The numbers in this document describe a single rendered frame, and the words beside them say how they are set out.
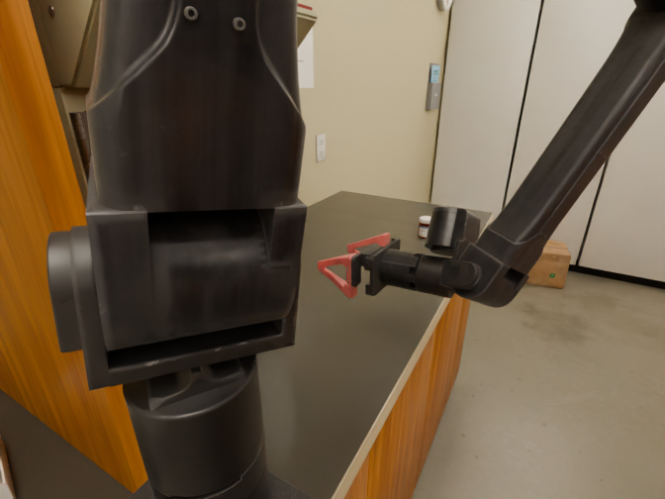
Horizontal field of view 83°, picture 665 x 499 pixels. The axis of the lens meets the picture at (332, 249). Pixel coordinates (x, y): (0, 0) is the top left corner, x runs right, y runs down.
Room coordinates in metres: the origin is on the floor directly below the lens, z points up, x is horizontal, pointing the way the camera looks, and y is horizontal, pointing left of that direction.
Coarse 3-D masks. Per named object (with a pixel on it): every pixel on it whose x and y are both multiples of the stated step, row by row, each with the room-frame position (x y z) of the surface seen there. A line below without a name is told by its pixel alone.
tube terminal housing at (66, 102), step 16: (32, 0) 0.42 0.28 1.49; (32, 16) 0.42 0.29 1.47; (48, 48) 0.42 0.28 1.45; (48, 64) 0.42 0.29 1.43; (64, 96) 0.42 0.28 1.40; (80, 96) 0.43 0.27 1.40; (64, 112) 0.42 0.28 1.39; (64, 128) 0.42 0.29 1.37; (80, 160) 0.42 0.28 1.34; (80, 176) 0.42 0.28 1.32
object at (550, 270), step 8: (544, 248) 2.62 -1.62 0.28; (552, 248) 2.62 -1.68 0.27; (560, 248) 2.62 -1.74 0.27; (544, 256) 2.52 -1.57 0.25; (552, 256) 2.50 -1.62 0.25; (560, 256) 2.48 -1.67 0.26; (568, 256) 2.46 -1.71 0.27; (536, 264) 2.53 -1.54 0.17; (544, 264) 2.51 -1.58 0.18; (552, 264) 2.49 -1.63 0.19; (560, 264) 2.47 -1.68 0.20; (568, 264) 2.46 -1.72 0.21; (528, 272) 2.55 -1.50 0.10; (536, 272) 2.53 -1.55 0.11; (544, 272) 2.51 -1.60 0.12; (552, 272) 2.49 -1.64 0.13; (560, 272) 2.47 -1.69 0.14; (528, 280) 2.55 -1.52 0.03; (536, 280) 2.53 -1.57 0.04; (544, 280) 2.51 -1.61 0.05; (552, 280) 2.49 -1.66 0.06; (560, 280) 2.47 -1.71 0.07; (560, 288) 2.46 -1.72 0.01
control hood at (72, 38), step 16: (48, 0) 0.40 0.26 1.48; (64, 0) 0.39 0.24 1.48; (80, 0) 0.38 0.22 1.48; (96, 0) 0.37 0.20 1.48; (48, 16) 0.41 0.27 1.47; (64, 16) 0.40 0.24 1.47; (80, 16) 0.38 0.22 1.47; (96, 16) 0.38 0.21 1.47; (304, 16) 0.61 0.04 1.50; (48, 32) 0.41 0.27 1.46; (64, 32) 0.40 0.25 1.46; (80, 32) 0.39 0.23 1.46; (96, 32) 0.39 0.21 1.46; (304, 32) 0.63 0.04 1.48; (64, 48) 0.40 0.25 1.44; (80, 48) 0.39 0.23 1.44; (64, 64) 0.41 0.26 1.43; (80, 64) 0.40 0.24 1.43; (64, 80) 0.41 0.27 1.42; (80, 80) 0.41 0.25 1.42
